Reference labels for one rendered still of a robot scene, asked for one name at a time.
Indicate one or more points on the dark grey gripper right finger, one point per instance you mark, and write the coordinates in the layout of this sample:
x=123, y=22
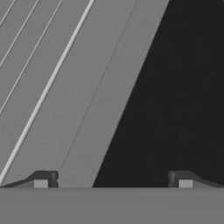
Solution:
x=181, y=176

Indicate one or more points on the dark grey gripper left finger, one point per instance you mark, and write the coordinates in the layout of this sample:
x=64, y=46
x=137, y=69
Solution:
x=43, y=176

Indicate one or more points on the grey cupboard door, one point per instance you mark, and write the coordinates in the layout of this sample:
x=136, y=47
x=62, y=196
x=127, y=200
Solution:
x=116, y=96
x=75, y=96

